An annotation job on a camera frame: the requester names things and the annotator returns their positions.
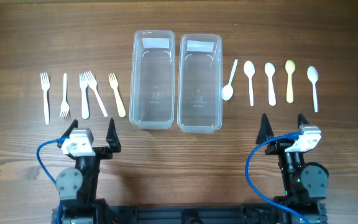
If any white spoon thin handle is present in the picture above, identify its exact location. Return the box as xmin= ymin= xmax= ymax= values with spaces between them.
xmin=244 ymin=60 xmax=255 ymax=106

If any right blue cable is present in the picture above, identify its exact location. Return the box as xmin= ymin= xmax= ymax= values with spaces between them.
xmin=244 ymin=132 xmax=311 ymax=224

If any yellow plastic spoon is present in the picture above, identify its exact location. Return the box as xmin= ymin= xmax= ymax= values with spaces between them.
xmin=285 ymin=60 xmax=296 ymax=103

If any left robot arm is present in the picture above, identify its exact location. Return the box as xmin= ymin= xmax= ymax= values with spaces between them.
xmin=51 ymin=119 xmax=121 ymax=224

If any white spoon wide handle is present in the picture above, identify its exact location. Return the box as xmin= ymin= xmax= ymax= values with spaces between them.
xmin=264 ymin=62 xmax=276 ymax=106

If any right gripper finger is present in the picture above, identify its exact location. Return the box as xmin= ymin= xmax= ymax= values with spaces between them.
xmin=298 ymin=113 xmax=310 ymax=129
xmin=255 ymin=113 xmax=274 ymax=144

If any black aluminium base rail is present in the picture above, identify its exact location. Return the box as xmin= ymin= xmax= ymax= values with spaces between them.
xmin=52 ymin=203 xmax=328 ymax=224

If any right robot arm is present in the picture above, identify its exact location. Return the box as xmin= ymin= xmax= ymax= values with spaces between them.
xmin=248 ymin=114 xmax=329 ymax=223

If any yellow plastic fork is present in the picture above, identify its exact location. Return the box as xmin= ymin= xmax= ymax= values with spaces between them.
xmin=108 ymin=73 xmax=126 ymax=118

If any white fork wide handle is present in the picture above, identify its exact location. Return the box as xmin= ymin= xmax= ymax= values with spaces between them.
xmin=80 ymin=73 xmax=90 ymax=119

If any white fork tines down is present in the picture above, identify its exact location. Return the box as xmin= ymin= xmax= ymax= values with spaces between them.
xmin=60 ymin=73 xmax=70 ymax=118

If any white spoon slanted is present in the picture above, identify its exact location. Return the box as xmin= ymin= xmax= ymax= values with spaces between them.
xmin=223 ymin=59 xmax=238 ymax=101

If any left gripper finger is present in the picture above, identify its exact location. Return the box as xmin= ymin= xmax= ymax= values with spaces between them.
xmin=61 ymin=119 xmax=78 ymax=138
xmin=106 ymin=118 xmax=121 ymax=152

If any blue cable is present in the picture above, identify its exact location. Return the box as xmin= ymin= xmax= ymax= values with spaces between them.
xmin=244 ymin=132 xmax=311 ymax=224
xmin=36 ymin=138 xmax=67 ymax=224

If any left blue cable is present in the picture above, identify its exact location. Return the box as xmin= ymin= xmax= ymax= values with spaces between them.
xmin=36 ymin=138 xmax=67 ymax=224

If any white fork far left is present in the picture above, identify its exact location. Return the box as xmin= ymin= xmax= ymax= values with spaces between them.
xmin=40 ymin=72 xmax=50 ymax=124

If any white fork slanted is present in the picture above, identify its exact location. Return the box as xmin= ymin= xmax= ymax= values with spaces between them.
xmin=85 ymin=71 xmax=108 ymax=117

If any clear plastic container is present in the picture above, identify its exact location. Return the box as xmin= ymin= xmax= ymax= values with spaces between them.
xmin=129 ymin=30 xmax=175 ymax=129
xmin=177 ymin=34 xmax=223 ymax=134

